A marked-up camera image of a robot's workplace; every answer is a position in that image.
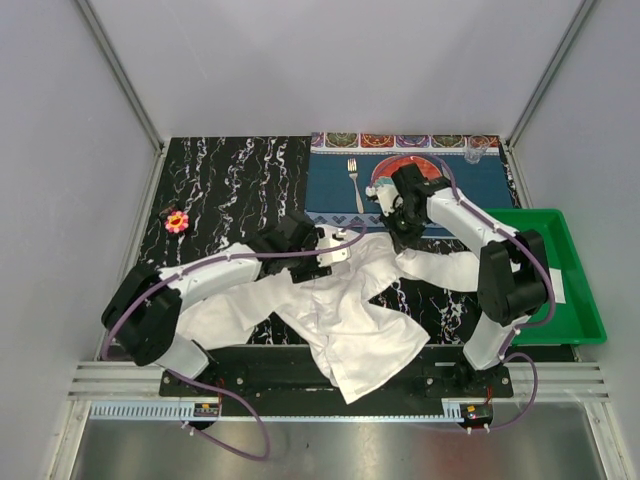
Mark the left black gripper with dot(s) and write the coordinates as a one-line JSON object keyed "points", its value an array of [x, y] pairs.
{"points": [[313, 270]]}

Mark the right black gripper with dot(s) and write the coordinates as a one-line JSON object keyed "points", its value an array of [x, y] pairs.
{"points": [[401, 242]]}

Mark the white button-up shirt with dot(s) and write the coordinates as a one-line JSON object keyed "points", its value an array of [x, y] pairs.
{"points": [[358, 346]]}

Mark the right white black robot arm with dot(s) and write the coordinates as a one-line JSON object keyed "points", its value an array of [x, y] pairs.
{"points": [[513, 280]]}

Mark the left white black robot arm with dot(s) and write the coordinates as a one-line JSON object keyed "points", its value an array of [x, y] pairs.
{"points": [[144, 312]]}

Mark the pink flower brooch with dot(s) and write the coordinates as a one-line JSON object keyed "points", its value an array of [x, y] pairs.
{"points": [[177, 222]]}

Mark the red floral plate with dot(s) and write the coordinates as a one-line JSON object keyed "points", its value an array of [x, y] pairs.
{"points": [[383, 171]]}

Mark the silver fork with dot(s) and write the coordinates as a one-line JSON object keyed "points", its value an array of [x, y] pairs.
{"points": [[353, 175]]}

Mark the blue patterned placemat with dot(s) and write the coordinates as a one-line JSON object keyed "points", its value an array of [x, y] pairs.
{"points": [[330, 193]]}

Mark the clear drinking glass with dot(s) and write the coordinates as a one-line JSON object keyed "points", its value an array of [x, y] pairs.
{"points": [[476, 147]]}

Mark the white paper label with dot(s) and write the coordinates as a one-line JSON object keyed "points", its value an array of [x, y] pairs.
{"points": [[557, 285]]}

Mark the green plastic tray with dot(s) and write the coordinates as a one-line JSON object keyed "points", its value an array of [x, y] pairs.
{"points": [[577, 322]]}

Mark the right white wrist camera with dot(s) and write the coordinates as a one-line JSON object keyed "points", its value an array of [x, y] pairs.
{"points": [[385, 194]]}

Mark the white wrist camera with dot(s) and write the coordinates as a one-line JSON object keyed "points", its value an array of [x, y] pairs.
{"points": [[331, 246], [385, 194]]}

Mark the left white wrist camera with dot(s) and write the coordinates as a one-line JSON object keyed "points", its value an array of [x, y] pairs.
{"points": [[331, 246]]}

